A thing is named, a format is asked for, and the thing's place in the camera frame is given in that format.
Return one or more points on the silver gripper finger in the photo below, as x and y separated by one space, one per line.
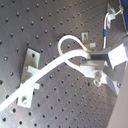
100 55
99 71

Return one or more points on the top right metal clip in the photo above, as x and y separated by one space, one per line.
112 13

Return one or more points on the small metal clip bracket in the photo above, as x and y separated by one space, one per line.
85 41

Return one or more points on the left metal cable clip bracket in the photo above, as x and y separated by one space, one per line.
30 67

